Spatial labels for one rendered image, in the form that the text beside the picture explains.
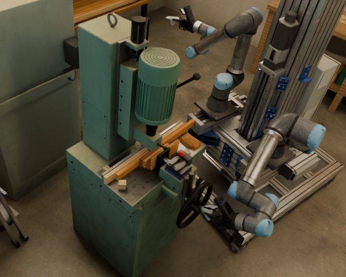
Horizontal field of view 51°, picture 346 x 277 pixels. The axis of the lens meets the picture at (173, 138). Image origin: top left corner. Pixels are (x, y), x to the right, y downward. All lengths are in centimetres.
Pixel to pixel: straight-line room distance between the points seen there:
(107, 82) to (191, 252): 146
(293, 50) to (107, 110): 107
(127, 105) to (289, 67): 98
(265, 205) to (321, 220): 163
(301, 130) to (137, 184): 81
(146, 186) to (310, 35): 115
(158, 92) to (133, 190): 51
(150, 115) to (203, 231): 137
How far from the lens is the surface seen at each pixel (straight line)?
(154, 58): 153
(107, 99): 174
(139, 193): 176
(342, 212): 337
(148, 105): 158
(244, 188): 162
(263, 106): 229
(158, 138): 179
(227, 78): 236
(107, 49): 160
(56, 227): 274
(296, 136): 171
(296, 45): 214
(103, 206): 211
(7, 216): 253
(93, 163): 201
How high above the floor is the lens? 228
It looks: 43 degrees down
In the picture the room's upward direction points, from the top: 10 degrees clockwise
